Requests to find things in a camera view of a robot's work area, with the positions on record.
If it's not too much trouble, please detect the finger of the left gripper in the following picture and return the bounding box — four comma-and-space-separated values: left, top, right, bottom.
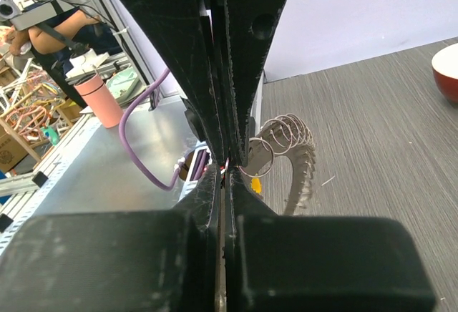
223, 0, 287, 166
120, 0, 229, 165

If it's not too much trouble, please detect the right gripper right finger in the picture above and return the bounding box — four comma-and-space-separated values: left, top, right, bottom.
225, 167, 437, 311

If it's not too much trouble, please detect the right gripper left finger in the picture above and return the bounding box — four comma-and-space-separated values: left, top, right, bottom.
1, 165, 221, 311

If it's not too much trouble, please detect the silver keyring chain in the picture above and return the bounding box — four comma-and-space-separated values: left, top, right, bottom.
238, 112, 317, 217

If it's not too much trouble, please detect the yellow key tag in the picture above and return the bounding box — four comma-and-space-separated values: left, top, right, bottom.
250, 177, 262, 195

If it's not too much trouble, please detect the pink tumbler bottle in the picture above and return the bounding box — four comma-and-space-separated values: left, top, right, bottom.
74, 73, 123, 128

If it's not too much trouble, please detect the seated person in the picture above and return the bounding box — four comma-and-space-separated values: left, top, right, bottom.
10, 7, 122, 108

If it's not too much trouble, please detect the red white bowl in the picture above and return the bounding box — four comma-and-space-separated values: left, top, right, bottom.
431, 43, 458, 104

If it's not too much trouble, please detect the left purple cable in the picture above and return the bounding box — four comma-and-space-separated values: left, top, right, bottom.
118, 67, 180, 193

